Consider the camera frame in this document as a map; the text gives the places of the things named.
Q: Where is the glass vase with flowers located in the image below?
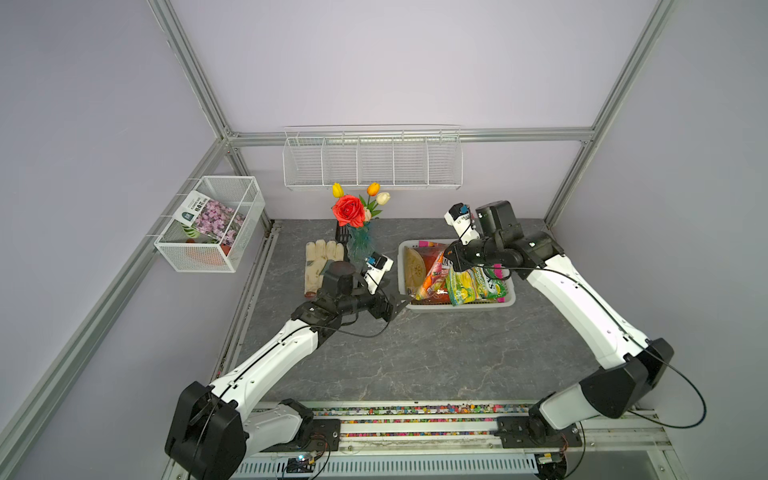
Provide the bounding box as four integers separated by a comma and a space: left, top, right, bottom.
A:
331, 182, 391, 266

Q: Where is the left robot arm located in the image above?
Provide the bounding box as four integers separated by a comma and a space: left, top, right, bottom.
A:
164, 253, 406, 479

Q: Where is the orange white snack packet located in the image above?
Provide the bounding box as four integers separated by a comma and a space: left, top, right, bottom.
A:
414, 247, 453, 304

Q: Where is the cream work glove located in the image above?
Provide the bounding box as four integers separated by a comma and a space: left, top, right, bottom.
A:
304, 239, 345, 298

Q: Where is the aluminium mounting rail frame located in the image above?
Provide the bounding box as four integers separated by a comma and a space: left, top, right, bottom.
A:
160, 400, 688, 480

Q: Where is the white wire side basket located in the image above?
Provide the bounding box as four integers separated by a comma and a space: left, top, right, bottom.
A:
154, 175, 265, 273

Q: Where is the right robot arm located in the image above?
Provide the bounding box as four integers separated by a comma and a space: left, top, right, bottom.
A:
445, 232, 674, 436

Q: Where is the gold candy bag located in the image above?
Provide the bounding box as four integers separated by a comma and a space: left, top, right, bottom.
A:
403, 246, 450, 305

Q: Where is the green candy packet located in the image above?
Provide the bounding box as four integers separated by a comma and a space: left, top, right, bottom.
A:
446, 267, 510, 306

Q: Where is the purple flower seed packet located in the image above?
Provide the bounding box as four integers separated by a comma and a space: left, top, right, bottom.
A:
172, 191, 246, 247

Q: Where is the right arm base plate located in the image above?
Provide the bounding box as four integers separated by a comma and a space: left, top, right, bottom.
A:
492, 416, 583, 451

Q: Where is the pink fruit candy bag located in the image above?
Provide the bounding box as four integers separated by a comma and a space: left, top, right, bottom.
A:
415, 240, 447, 249

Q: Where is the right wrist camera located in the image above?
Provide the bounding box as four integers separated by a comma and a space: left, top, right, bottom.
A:
443, 200, 524, 244

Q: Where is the white wire wall shelf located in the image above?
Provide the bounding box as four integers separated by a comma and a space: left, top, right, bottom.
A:
282, 129, 464, 190

